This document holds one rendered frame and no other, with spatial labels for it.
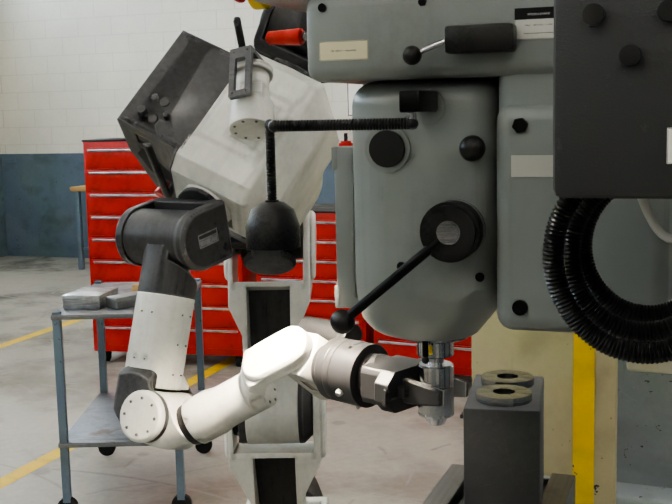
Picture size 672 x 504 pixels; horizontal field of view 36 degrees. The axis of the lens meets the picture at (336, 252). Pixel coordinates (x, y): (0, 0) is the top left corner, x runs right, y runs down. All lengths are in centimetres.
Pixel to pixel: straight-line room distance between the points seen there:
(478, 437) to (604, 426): 149
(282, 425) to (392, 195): 90
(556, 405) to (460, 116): 201
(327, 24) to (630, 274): 45
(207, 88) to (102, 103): 1040
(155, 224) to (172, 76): 27
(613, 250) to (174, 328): 72
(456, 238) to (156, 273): 58
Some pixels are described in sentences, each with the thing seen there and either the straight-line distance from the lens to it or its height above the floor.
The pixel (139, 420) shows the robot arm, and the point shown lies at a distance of 160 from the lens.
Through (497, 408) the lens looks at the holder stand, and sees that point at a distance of 169.
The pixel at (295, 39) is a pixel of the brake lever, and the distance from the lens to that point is 149.
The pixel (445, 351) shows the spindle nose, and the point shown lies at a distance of 135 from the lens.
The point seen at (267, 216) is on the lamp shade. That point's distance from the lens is 135.
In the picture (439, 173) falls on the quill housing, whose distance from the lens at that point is 123.
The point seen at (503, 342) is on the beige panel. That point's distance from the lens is 314.
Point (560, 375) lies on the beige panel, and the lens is 313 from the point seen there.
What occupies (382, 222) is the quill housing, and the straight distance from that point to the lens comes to 126.
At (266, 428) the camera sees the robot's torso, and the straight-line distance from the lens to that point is 206.
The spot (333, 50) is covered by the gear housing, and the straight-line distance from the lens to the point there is 124.
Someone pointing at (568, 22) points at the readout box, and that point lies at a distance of 93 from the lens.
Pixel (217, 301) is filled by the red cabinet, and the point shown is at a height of 43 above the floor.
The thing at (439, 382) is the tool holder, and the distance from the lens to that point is 135.
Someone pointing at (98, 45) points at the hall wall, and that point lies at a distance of 1217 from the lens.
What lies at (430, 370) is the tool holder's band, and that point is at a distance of 135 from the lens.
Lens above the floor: 159
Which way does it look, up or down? 8 degrees down
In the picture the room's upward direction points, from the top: 1 degrees counter-clockwise
